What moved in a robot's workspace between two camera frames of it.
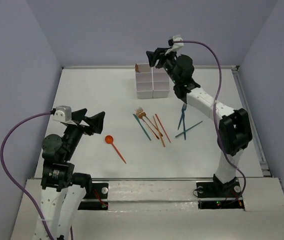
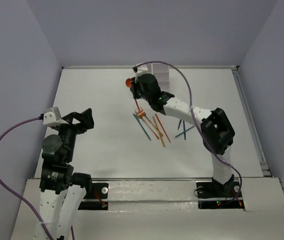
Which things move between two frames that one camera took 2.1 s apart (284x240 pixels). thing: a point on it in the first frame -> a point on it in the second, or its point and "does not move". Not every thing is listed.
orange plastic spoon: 109,139 -> 128,83
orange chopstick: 162,140 does not move
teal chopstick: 190,128 does not move
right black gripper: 165,55 -> 134,84
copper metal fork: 144,114 does not move
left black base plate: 95,198 does not move
